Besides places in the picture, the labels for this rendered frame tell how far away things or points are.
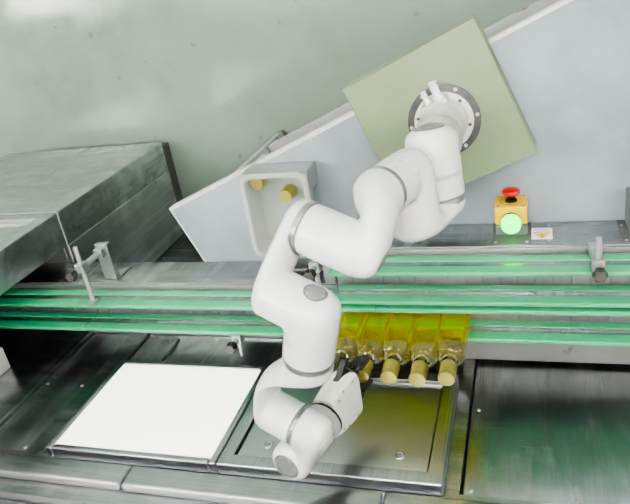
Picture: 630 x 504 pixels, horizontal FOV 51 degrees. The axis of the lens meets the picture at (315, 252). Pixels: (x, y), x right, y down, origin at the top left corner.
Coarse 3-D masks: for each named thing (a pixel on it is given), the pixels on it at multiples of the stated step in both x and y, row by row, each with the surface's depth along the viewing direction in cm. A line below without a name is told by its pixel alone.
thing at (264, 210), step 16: (256, 176) 159; (272, 176) 158; (288, 176) 157; (304, 176) 156; (256, 192) 167; (272, 192) 168; (304, 192) 158; (256, 208) 168; (272, 208) 170; (288, 208) 169; (256, 224) 168; (272, 224) 172; (256, 240) 168; (272, 240) 174; (304, 256) 166
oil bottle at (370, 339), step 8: (368, 312) 154; (376, 312) 153; (368, 320) 151; (376, 320) 150; (384, 320) 150; (368, 328) 148; (376, 328) 147; (384, 328) 147; (360, 336) 146; (368, 336) 145; (376, 336) 145; (360, 344) 143; (368, 344) 143; (376, 344) 142; (360, 352) 143; (376, 352) 142; (376, 360) 143
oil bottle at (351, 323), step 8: (344, 312) 155; (352, 312) 155; (360, 312) 154; (344, 320) 152; (352, 320) 152; (360, 320) 151; (344, 328) 149; (352, 328) 148; (360, 328) 149; (344, 336) 146; (352, 336) 146; (344, 344) 144; (352, 344) 144; (352, 352) 144
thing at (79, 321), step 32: (0, 320) 193; (32, 320) 191; (64, 320) 187; (96, 320) 185; (128, 320) 182; (160, 320) 179; (192, 320) 176; (224, 320) 173; (256, 320) 170; (480, 320) 155
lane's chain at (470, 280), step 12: (612, 252) 140; (624, 252) 139; (348, 276) 160; (372, 276) 158; (384, 276) 157; (396, 276) 157; (408, 276) 156; (420, 276) 155; (432, 276) 154; (444, 276) 153; (456, 276) 152; (468, 276) 151; (480, 276) 150; (492, 276) 150; (504, 276) 149; (516, 276) 148; (528, 276) 147; (540, 276) 146; (552, 276) 146; (564, 276) 145; (576, 276) 144; (588, 276) 143; (612, 276) 142; (624, 276) 141
